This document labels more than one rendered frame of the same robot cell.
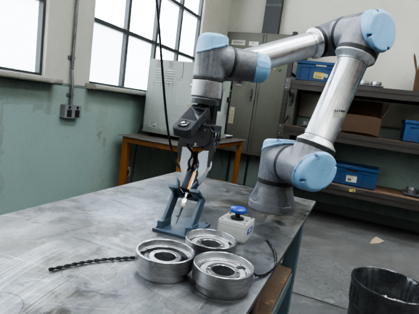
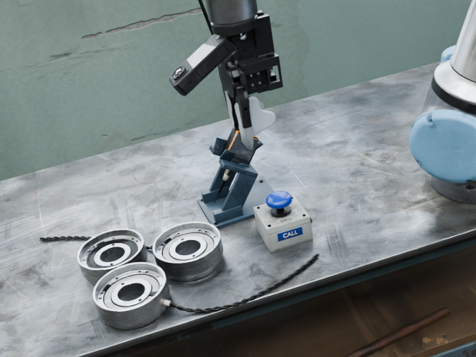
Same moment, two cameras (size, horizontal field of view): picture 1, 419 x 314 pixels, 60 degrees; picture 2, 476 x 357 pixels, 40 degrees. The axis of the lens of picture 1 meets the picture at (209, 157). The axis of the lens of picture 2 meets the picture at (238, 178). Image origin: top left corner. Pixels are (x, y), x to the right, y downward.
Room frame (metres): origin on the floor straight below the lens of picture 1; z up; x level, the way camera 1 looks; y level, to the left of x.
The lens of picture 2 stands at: (0.33, -0.78, 1.41)
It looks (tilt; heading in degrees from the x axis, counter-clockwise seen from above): 30 degrees down; 57
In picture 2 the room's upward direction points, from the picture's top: 11 degrees counter-clockwise
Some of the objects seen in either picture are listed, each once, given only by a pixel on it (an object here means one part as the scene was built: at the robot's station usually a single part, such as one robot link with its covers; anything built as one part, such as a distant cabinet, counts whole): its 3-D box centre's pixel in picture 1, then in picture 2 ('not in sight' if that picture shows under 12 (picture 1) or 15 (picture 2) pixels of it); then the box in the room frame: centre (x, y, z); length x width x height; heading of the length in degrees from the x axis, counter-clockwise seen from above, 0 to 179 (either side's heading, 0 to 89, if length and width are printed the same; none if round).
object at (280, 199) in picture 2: (237, 216); (280, 209); (0.84, -0.09, 0.85); 0.04 x 0.04 x 0.05
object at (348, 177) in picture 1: (352, 174); not in sight; (3.96, -1.60, 0.56); 0.52 x 0.38 x 0.22; 65
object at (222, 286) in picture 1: (222, 275); (132, 296); (0.59, -0.05, 0.82); 0.10 x 0.10 x 0.04
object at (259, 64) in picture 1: (244, 66); not in sight; (0.95, -0.06, 1.22); 0.11 x 0.11 x 0.08; 24
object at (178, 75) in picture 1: (192, 103); not in sight; (3.27, 0.21, 1.10); 0.62 x 0.61 x 0.65; 158
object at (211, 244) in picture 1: (210, 247); (188, 251); (0.70, -0.03, 0.82); 0.10 x 0.10 x 0.04
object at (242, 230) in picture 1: (236, 225); (285, 222); (0.85, -0.09, 0.82); 0.08 x 0.07 x 0.05; 158
